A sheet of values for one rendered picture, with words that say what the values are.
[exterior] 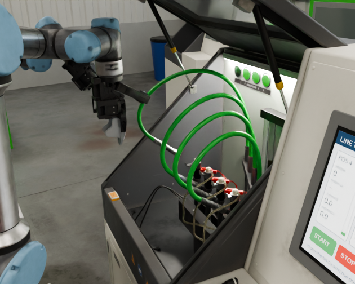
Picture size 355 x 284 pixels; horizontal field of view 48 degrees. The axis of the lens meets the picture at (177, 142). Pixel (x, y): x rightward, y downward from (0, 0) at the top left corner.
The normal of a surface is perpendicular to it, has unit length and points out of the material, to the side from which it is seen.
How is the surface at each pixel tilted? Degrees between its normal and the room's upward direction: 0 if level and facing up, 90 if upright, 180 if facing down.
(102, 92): 90
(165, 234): 0
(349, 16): 90
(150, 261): 0
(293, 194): 76
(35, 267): 98
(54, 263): 0
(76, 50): 90
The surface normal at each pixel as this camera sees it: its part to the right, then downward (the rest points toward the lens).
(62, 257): -0.02, -0.93
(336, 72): -0.89, -0.06
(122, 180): 0.41, 0.33
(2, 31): 0.95, -0.04
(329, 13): -0.91, 0.17
